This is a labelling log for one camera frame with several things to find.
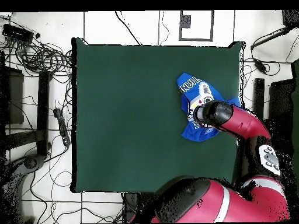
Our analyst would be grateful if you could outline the blue printed t-shirt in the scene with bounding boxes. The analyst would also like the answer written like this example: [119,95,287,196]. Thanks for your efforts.
[175,72,242,143]

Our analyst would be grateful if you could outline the black power adapter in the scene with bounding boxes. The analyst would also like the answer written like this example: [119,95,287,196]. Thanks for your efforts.
[253,58,267,74]

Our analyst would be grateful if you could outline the black flat panel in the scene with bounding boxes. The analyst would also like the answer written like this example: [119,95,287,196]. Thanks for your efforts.
[0,66,25,125]
[268,78,295,136]

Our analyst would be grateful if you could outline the black box device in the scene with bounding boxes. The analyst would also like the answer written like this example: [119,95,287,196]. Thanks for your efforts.
[2,23,35,43]

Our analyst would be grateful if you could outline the coiled black cables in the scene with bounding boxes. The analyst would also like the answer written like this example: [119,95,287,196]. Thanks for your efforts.
[13,41,73,76]

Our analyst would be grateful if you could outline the dark grey square patch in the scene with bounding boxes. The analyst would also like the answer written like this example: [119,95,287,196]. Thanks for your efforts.
[180,14,192,29]

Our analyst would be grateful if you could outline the grey square floor frame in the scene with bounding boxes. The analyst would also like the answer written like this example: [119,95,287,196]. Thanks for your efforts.
[178,9,214,43]

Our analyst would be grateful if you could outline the dark green table cloth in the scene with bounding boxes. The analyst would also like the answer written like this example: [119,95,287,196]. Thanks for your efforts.
[71,37,245,196]

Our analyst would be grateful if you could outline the black speckled box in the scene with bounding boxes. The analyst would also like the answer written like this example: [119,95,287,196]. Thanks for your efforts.
[281,9,299,27]

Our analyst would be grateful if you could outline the black rod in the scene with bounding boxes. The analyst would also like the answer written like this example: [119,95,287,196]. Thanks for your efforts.
[250,26,293,51]

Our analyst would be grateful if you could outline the black power strip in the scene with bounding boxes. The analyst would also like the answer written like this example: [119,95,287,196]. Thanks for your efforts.
[53,107,71,147]

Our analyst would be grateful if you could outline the grey chair base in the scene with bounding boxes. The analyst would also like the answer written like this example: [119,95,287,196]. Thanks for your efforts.
[23,153,46,170]

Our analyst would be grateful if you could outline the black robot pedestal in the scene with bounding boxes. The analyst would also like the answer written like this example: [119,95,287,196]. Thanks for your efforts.
[123,192,141,222]

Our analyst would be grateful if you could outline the black stand bar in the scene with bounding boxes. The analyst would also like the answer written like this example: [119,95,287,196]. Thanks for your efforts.
[253,78,266,120]
[36,70,53,156]

